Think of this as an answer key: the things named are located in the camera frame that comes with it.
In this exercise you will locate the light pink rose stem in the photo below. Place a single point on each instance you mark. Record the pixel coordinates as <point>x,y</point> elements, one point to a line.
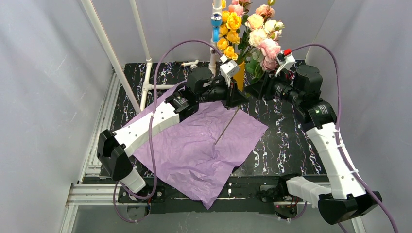
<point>261,59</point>

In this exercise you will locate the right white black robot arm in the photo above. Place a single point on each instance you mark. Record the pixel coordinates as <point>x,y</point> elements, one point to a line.
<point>346,198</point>

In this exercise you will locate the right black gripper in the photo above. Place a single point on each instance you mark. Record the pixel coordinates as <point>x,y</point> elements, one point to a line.
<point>263,90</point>

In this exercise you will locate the peach rose flower stem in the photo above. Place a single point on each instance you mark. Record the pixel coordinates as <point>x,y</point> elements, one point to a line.
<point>260,16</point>

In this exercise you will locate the blue pipe valve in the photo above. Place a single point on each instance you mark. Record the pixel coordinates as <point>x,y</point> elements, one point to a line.
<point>216,21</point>

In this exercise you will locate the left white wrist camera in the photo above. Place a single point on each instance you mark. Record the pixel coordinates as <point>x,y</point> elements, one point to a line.
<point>229,68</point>

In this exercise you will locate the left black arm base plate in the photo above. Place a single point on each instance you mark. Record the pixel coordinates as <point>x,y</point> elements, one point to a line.
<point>158,197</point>

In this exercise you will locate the pink rose flower stem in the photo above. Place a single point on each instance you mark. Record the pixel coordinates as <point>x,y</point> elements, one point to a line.
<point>240,7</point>

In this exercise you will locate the purple pink wrapping paper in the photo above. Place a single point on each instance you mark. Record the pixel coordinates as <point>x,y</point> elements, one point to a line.
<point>197,156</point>

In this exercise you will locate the yellow rose flower stem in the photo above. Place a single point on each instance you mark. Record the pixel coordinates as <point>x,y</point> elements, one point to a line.
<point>230,42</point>

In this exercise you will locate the small white pipe elbow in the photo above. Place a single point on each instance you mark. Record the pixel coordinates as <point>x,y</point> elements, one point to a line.
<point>192,65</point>

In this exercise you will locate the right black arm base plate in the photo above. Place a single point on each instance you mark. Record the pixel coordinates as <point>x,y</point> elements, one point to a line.
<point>275,193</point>

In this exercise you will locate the yellow cylindrical vase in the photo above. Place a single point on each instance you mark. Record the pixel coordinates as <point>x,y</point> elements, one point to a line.
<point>239,77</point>

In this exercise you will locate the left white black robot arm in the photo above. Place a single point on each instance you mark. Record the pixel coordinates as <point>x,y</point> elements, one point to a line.
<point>115,148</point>

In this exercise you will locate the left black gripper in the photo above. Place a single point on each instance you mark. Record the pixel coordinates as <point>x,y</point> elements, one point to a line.
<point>230,96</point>

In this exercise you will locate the white rose flower stem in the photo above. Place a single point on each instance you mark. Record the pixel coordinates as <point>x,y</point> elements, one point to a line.
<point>271,29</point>

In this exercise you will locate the white PVC pipe frame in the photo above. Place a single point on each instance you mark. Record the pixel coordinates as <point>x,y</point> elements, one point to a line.
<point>140,31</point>

